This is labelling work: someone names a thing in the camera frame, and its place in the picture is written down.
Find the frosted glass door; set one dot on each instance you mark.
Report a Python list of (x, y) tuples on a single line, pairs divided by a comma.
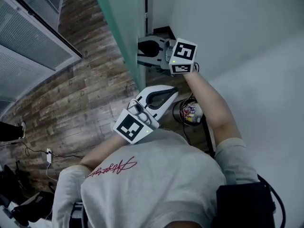
[(118, 20)]

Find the person's grey shirt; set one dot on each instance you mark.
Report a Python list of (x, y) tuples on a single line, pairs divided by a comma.
[(154, 186)]

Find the glass partition with blinds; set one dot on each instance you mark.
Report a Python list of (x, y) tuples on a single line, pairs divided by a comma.
[(28, 39)]

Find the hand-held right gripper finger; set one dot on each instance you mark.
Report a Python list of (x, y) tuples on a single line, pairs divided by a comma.
[(148, 61), (154, 38)]

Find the black waste bin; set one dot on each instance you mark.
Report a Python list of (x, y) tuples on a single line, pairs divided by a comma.
[(177, 110)]

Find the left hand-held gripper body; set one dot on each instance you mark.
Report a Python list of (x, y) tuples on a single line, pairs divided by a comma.
[(130, 127)]

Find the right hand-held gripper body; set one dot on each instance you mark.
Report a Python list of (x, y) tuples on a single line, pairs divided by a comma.
[(183, 53)]

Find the white power strip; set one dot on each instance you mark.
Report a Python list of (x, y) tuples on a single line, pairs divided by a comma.
[(49, 155)]

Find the person's left forearm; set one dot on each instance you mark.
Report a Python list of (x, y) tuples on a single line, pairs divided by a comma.
[(102, 151)]

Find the black office chair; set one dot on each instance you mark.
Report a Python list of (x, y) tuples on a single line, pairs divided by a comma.
[(35, 203)]

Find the black metal stand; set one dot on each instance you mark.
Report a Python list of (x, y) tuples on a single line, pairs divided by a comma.
[(210, 139)]

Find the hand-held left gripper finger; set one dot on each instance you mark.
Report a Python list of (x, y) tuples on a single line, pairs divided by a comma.
[(156, 88), (167, 106)]

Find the person's right forearm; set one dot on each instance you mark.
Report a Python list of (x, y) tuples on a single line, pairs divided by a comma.
[(209, 103)]

